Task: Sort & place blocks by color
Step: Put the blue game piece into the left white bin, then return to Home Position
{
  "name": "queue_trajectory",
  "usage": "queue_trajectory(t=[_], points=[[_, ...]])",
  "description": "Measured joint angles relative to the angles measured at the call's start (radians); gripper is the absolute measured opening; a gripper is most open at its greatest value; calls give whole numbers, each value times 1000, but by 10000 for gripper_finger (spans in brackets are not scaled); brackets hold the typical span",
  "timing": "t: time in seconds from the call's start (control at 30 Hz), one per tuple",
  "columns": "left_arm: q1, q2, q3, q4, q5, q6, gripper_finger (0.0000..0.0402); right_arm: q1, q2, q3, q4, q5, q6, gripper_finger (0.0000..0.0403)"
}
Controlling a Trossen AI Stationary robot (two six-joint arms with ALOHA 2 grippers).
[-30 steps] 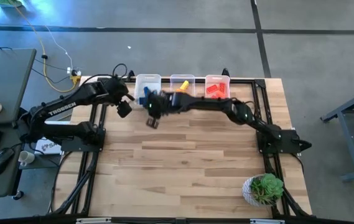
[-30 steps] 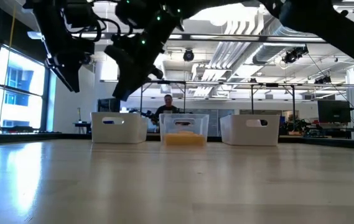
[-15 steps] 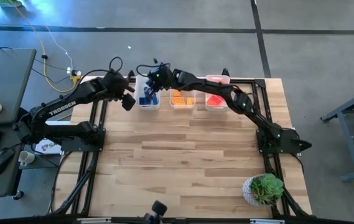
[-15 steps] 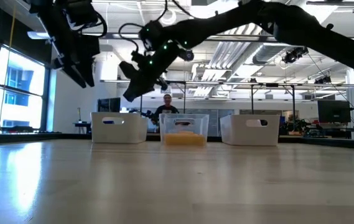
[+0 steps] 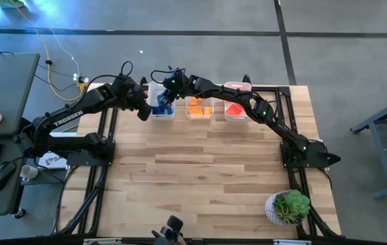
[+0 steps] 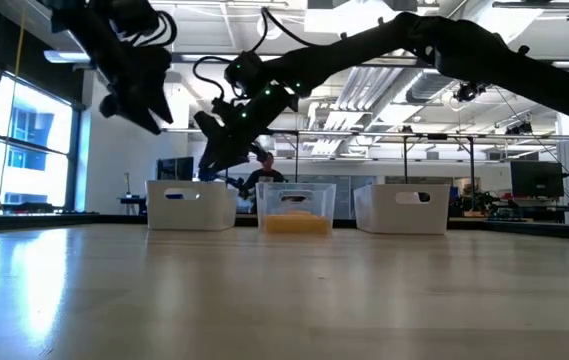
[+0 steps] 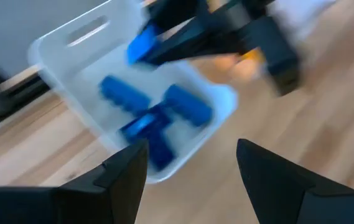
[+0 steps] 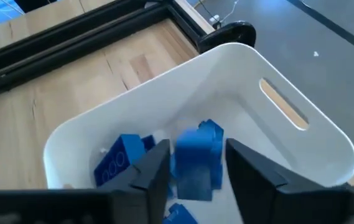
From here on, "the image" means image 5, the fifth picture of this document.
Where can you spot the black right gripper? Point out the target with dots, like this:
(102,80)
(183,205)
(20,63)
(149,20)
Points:
(179,85)

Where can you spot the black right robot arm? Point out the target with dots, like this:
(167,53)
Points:
(283,131)

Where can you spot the black desk caster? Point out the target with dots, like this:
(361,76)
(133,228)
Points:
(19,213)

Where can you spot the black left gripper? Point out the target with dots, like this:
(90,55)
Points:
(128,97)

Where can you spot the small white mug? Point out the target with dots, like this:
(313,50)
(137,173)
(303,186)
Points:
(29,172)

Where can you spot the white printed paper box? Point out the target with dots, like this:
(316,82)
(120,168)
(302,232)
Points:
(53,160)

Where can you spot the blue-grey metal table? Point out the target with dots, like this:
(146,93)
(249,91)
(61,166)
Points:
(385,160)

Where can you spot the black handheld device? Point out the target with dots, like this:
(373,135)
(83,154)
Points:
(171,229)

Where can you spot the black computer mouse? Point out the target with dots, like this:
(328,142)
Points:
(1,175)

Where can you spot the red toy brick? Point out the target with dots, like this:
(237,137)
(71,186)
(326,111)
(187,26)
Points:
(234,109)

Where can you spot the silver aluminium bracket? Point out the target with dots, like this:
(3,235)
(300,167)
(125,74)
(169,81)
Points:
(101,242)
(291,242)

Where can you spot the black frame clamp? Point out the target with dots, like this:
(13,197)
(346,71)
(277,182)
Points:
(246,79)
(143,81)

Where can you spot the black aluminium table frame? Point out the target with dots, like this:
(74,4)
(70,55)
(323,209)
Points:
(268,88)

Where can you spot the green succulent plant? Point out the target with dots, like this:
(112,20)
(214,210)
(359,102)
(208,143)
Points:
(295,204)

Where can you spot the white plastic bin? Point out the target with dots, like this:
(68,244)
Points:
(152,95)
(229,98)

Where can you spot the clear plastic bin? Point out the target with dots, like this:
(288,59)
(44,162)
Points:
(210,102)

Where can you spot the white patterned plant pot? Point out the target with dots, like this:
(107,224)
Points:
(270,211)

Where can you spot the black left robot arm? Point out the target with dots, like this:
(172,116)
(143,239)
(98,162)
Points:
(67,117)

